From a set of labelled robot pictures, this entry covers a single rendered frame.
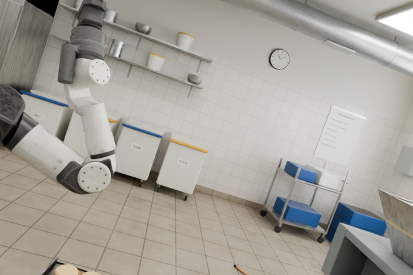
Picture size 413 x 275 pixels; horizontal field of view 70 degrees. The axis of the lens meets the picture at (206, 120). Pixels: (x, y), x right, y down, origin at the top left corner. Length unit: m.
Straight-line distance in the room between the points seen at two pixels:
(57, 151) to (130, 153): 3.24
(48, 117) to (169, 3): 2.30
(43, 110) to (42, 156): 3.43
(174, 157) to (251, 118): 1.45
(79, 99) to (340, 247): 0.84
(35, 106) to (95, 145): 3.48
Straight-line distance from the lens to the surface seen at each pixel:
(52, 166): 0.82
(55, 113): 4.21
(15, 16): 4.14
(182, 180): 4.10
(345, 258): 1.02
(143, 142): 3.99
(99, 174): 0.80
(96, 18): 0.87
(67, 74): 0.80
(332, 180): 4.67
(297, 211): 4.58
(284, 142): 4.97
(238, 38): 4.74
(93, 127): 0.82
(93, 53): 0.83
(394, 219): 0.92
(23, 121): 0.83
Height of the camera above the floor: 1.39
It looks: 3 degrees down
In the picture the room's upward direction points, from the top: 19 degrees clockwise
